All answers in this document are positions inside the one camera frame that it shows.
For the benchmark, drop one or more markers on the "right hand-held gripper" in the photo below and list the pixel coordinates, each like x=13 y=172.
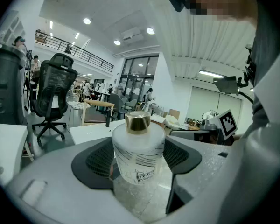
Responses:
x=226 y=125

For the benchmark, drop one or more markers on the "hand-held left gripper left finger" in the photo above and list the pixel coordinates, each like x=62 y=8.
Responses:
x=51 y=190

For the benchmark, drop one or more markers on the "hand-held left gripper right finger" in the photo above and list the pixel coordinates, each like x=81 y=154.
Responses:
x=200 y=171

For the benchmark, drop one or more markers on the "white ceramic sink basin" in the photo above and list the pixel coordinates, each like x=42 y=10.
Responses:
x=93 y=130

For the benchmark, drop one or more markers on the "black faucet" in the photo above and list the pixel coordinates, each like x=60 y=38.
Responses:
x=108 y=119

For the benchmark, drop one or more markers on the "cream round cushion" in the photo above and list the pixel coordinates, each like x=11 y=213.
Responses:
x=171 y=121

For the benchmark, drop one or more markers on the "cardboard box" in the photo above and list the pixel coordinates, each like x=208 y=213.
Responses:
x=174 y=113

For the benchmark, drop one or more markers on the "white robot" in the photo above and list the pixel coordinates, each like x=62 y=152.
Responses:
x=210 y=115

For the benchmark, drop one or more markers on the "light grey dining chair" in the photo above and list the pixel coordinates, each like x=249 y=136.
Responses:
x=131 y=104

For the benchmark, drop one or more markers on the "black tablet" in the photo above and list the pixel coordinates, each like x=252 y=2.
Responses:
x=226 y=85

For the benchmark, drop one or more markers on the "long tube ceiling light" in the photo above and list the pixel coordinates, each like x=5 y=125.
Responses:
x=211 y=73

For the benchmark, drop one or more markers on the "glass entrance doors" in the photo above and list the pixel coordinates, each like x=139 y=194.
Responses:
x=140 y=76

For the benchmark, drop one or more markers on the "dark grey dining chair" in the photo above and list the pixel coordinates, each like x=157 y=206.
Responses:
x=117 y=104

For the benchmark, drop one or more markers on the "wooden chair brown seat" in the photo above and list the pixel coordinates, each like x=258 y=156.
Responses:
x=99 y=104

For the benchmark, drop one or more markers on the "black mesh office chair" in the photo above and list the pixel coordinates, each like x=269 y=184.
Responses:
x=53 y=85

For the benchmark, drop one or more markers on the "round ceiling light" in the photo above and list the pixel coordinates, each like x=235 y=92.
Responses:
x=150 y=30
x=86 y=20
x=116 y=42

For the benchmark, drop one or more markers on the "white ceiling air conditioner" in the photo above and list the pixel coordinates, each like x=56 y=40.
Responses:
x=131 y=35

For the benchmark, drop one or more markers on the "large black equipment cabinet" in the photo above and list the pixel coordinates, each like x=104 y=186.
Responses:
x=4 y=85

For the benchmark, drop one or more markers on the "person's torso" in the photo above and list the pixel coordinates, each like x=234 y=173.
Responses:
x=270 y=55

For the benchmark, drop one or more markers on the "person's head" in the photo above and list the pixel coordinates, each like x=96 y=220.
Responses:
x=219 y=1

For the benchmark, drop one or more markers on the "black balcony railing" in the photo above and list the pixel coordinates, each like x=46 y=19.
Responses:
x=72 y=50

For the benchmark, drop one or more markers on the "white wall shelf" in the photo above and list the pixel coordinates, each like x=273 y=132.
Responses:
x=11 y=27

